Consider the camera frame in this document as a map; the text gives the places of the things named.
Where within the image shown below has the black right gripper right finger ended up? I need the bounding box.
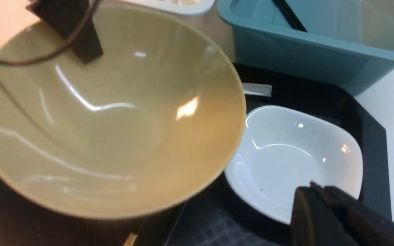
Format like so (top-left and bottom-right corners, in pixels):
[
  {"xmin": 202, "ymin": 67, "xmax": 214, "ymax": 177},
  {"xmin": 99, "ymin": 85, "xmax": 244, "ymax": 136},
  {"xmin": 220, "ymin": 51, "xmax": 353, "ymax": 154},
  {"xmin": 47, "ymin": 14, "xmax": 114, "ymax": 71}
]
[{"xmin": 290, "ymin": 181, "xmax": 394, "ymax": 246}]

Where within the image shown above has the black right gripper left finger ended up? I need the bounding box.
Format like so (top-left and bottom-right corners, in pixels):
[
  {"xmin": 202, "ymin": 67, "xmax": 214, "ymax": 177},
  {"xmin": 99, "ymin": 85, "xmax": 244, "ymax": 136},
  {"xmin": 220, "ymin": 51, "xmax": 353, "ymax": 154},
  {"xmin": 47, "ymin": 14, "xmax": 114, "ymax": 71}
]
[{"xmin": 26, "ymin": 0, "xmax": 103, "ymax": 64}]

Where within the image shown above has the white square dish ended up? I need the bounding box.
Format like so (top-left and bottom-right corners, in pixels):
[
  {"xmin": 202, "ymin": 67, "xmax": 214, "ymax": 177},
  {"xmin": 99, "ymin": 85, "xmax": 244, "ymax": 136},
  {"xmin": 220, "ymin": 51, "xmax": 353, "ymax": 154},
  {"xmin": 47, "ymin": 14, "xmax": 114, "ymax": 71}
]
[{"xmin": 224, "ymin": 105, "xmax": 363, "ymax": 225}]

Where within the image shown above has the yellow noodle bowl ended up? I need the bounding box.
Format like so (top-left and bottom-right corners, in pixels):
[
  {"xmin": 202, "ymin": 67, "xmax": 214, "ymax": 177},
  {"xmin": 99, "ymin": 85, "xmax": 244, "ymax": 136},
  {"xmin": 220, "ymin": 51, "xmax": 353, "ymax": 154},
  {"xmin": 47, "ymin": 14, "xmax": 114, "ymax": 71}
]
[{"xmin": 0, "ymin": 4, "xmax": 247, "ymax": 219}]

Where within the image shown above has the white soup spoon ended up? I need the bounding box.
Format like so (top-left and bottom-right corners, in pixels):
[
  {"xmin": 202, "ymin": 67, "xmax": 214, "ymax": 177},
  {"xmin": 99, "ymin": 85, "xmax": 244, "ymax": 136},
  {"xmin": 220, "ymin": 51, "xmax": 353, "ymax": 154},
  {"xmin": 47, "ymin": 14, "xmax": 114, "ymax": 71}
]
[{"xmin": 242, "ymin": 83, "xmax": 273, "ymax": 97}]

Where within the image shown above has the black chopstick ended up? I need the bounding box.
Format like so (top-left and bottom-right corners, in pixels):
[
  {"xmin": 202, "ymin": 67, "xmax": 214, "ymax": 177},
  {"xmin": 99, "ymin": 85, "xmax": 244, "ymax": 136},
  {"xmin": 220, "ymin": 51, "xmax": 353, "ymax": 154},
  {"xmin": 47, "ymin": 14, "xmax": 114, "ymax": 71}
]
[
  {"xmin": 273, "ymin": 0, "xmax": 308, "ymax": 33},
  {"xmin": 123, "ymin": 218, "xmax": 148, "ymax": 246}
]

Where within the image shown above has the black serving tray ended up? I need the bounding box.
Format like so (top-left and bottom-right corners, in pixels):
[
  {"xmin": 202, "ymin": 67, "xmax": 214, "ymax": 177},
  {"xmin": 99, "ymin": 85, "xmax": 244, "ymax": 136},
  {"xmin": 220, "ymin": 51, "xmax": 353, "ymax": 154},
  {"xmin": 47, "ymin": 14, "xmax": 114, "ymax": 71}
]
[{"xmin": 0, "ymin": 64, "xmax": 392, "ymax": 246}]

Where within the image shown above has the white spoon bin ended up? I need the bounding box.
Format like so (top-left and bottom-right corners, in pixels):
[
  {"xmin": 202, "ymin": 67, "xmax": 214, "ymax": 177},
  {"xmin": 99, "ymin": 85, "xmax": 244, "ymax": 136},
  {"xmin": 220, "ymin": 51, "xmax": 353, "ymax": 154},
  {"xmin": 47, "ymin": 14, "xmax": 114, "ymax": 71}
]
[{"xmin": 120, "ymin": 0, "xmax": 215, "ymax": 16}]

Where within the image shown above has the teal plastic bin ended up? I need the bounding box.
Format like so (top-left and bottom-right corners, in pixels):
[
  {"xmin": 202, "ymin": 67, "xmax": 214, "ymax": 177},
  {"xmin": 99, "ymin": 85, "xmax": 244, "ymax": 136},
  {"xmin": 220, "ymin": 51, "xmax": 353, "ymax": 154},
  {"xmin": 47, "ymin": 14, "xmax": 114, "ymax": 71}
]
[{"xmin": 217, "ymin": 0, "xmax": 394, "ymax": 95}]

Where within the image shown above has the black chopstick in teal bin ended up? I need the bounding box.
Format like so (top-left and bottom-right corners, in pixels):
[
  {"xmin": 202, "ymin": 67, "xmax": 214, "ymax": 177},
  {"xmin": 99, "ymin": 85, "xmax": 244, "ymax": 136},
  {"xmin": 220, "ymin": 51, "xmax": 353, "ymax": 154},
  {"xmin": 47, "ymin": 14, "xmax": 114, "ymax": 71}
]
[{"xmin": 273, "ymin": 0, "xmax": 308, "ymax": 33}]

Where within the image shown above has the black cable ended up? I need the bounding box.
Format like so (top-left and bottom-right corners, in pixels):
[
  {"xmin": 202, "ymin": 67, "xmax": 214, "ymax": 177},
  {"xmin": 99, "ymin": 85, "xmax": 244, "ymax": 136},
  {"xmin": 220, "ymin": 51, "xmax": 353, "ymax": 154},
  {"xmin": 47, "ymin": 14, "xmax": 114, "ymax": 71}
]
[{"xmin": 0, "ymin": 0, "xmax": 102, "ymax": 66}]

